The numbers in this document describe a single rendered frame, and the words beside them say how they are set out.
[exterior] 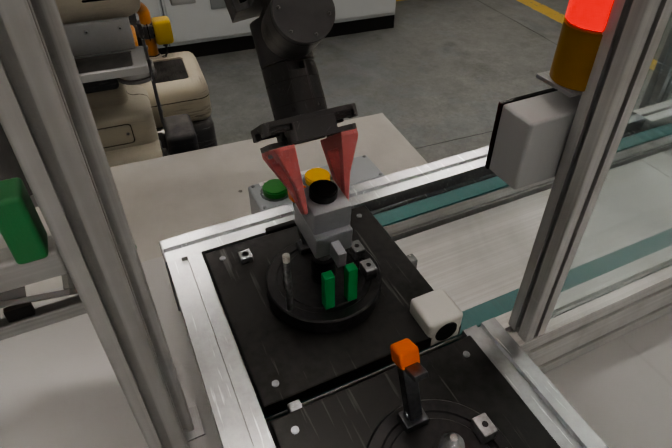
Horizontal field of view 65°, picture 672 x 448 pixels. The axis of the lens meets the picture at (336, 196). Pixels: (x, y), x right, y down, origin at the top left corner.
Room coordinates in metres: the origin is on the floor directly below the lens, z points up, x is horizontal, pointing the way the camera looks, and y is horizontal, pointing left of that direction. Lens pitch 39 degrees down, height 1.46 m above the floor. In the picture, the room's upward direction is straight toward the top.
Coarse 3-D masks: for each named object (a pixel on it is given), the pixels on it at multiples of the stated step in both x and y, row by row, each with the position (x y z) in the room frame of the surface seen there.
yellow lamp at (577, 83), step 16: (560, 32) 0.42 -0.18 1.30; (576, 32) 0.40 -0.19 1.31; (592, 32) 0.39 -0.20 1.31; (560, 48) 0.41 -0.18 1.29; (576, 48) 0.40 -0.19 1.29; (592, 48) 0.39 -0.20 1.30; (560, 64) 0.41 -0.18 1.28; (576, 64) 0.39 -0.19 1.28; (592, 64) 0.39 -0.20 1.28; (560, 80) 0.40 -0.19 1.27; (576, 80) 0.39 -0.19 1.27
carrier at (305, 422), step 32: (448, 352) 0.34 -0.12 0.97; (480, 352) 0.34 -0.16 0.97; (384, 384) 0.31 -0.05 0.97; (448, 384) 0.31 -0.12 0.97; (480, 384) 0.31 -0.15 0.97; (288, 416) 0.27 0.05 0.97; (320, 416) 0.27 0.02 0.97; (352, 416) 0.27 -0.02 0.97; (384, 416) 0.27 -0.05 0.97; (448, 416) 0.26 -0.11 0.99; (480, 416) 0.25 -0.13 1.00; (512, 416) 0.27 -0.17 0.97
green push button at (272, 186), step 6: (270, 180) 0.65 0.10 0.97; (276, 180) 0.65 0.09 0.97; (264, 186) 0.64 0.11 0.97; (270, 186) 0.64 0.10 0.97; (276, 186) 0.64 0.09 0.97; (282, 186) 0.64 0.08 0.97; (264, 192) 0.63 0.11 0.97; (270, 192) 0.62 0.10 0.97; (276, 192) 0.62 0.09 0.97; (282, 192) 0.63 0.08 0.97; (270, 198) 0.62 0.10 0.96; (276, 198) 0.62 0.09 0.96
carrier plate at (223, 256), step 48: (288, 240) 0.52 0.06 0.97; (384, 240) 0.52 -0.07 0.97; (240, 288) 0.44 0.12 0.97; (384, 288) 0.44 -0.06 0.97; (432, 288) 0.44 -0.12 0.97; (240, 336) 0.37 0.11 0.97; (288, 336) 0.37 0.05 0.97; (336, 336) 0.37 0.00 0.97; (384, 336) 0.37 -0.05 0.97; (288, 384) 0.31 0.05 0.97; (336, 384) 0.31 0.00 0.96
